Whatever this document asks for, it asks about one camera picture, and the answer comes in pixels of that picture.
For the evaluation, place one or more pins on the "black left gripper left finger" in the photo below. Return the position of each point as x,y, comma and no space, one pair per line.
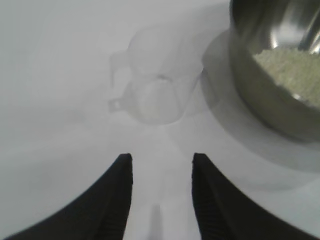
100,207

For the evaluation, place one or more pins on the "white rice grains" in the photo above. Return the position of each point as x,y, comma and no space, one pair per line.
292,72

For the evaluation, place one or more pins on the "clear plastic measuring cup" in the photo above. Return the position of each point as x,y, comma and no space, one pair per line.
160,75

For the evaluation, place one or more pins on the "stainless steel mixing bowl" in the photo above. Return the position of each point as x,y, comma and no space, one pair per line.
262,105

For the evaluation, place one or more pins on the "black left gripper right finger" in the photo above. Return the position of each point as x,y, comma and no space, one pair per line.
225,207

